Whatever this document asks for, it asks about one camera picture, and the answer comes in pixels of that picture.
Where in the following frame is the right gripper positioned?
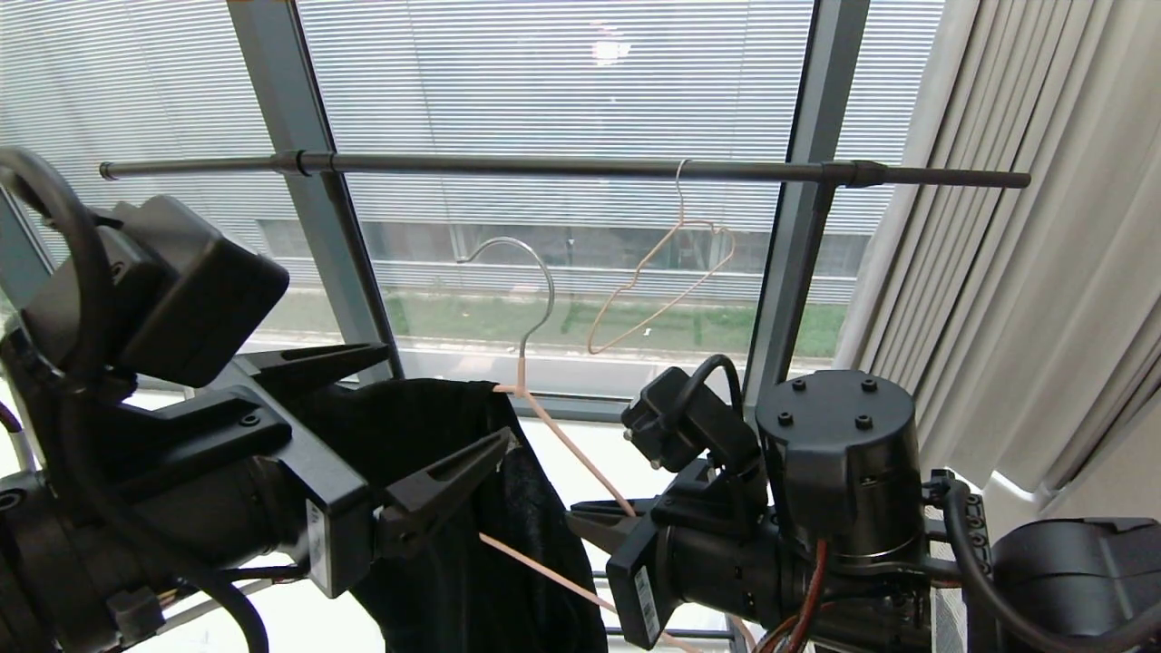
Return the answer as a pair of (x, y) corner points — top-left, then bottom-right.
(606, 517), (790, 649)

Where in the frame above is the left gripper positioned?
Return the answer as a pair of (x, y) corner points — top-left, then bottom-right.
(100, 343), (513, 599)

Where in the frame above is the black garment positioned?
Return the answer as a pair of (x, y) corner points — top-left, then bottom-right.
(290, 378), (609, 653)

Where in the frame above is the pink clothes hanger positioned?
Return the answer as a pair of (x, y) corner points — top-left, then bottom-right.
(458, 238), (758, 653)
(587, 161), (737, 356)

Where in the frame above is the black clothes rack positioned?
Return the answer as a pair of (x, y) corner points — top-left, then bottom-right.
(98, 150), (1032, 640)

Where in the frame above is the window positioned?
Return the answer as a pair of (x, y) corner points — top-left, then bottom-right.
(0, 0), (949, 423)

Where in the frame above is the beige curtain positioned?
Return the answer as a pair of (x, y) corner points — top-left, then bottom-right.
(830, 0), (1161, 522)

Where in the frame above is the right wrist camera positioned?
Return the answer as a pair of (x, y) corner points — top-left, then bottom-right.
(621, 354), (772, 527)

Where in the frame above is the black cable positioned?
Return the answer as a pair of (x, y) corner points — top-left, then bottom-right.
(0, 148), (268, 653)
(941, 479), (1161, 653)

